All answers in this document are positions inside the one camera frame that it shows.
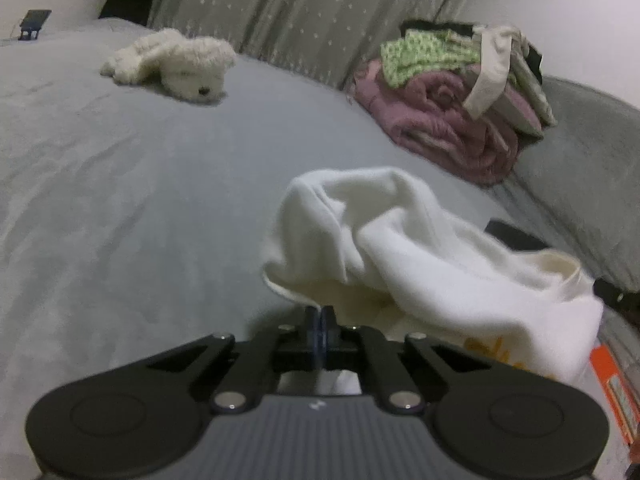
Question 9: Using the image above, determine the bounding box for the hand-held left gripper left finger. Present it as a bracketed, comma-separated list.
[145, 305, 322, 416]

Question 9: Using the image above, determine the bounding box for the white garment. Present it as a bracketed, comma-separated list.
[260, 166, 605, 396]

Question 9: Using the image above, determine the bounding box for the cream garment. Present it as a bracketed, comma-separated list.
[462, 25, 526, 120]

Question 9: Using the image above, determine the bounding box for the grey quilt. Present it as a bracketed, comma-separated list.
[492, 76, 640, 292]

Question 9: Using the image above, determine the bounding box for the green patterned garment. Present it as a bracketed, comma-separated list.
[381, 30, 483, 86]

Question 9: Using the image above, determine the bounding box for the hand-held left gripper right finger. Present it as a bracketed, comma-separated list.
[320, 305, 496, 416]

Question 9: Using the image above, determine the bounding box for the dark object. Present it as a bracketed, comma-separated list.
[592, 279, 640, 313]

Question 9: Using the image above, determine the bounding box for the orange box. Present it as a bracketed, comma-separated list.
[590, 345, 640, 448]

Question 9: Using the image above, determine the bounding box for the white plush dog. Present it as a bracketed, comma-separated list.
[100, 28, 237, 105]

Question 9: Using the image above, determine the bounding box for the grey starred curtain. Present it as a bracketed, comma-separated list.
[147, 0, 481, 92]

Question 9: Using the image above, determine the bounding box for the grey bed sheet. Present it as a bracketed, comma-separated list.
[0, 17, 623, 480]

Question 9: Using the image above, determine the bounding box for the pink quilted blanket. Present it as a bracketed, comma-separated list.
[352, 57, 546, 186]

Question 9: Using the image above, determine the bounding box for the pale striped cloth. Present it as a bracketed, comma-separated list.
[505, 45, 557, 136]

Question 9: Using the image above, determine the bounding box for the black crumpled garment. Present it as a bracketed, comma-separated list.
[400, 19, 543, 86]

